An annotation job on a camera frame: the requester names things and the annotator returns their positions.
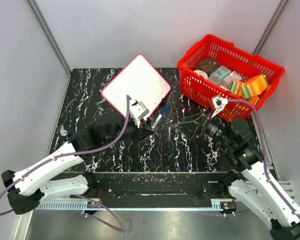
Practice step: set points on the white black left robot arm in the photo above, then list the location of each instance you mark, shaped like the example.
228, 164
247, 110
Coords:
27, 188

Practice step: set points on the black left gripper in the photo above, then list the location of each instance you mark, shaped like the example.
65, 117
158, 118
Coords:
141, 133

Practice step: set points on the white tape roll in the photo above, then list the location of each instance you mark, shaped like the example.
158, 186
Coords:
201, 73

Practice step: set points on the pink framed whiteboard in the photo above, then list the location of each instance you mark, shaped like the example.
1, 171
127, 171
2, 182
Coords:
139, 80

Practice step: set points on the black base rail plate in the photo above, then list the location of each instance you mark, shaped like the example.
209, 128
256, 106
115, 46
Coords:
142, 188

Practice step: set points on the yellow green sponge pack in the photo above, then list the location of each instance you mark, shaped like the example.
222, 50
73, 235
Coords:
235, 87

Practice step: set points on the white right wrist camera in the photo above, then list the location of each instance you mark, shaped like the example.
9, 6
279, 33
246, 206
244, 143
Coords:
219, 104

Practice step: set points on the orange sponge pack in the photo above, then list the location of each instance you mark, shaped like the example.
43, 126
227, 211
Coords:
254, 86

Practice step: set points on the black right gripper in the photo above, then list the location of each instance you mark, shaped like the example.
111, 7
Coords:
205, 121

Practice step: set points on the teal small box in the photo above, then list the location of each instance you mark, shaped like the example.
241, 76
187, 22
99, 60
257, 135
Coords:
221, 72

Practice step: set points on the orange spray bottle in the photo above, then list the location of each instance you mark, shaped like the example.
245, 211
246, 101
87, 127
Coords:
64, 134

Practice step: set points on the red plastic shopping basket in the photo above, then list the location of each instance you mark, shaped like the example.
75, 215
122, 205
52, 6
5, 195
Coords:
226, 54

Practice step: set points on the pink white small box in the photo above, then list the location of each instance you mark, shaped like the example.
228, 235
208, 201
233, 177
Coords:
231, 77

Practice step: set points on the brown round item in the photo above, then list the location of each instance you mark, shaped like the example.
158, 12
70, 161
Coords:
207, 65

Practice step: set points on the white blue whiteboard marker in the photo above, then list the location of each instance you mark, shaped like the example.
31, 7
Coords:
162, 112

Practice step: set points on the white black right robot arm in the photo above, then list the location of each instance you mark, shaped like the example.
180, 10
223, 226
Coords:
251, 183

